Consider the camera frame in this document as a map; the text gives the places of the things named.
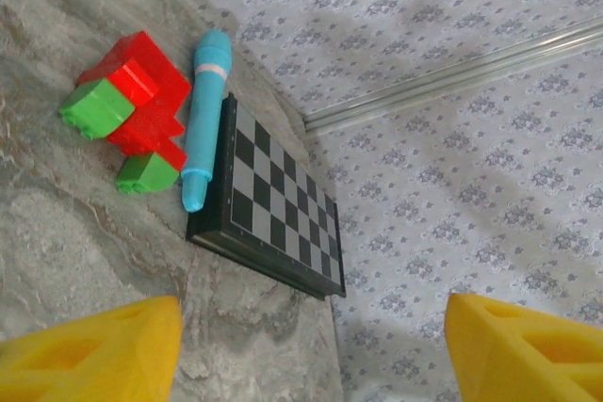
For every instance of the blue marker pen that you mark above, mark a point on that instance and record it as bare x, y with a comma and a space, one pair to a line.
202, 115

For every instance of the aluminium frame corner post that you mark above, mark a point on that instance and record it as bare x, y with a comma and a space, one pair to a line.
424, 84

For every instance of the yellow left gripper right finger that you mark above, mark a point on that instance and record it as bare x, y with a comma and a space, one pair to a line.
509, 355

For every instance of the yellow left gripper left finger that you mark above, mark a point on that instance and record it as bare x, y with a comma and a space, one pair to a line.
94, 355

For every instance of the small green toy brick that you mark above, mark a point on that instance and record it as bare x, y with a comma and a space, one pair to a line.
146, 173

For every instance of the large green toy brick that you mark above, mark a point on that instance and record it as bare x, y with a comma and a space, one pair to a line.
94, 107

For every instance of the red toy brick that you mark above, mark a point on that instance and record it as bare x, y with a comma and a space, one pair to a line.
160, 105

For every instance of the black and grey chessboard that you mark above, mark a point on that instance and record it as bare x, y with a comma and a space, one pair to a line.
278, 195

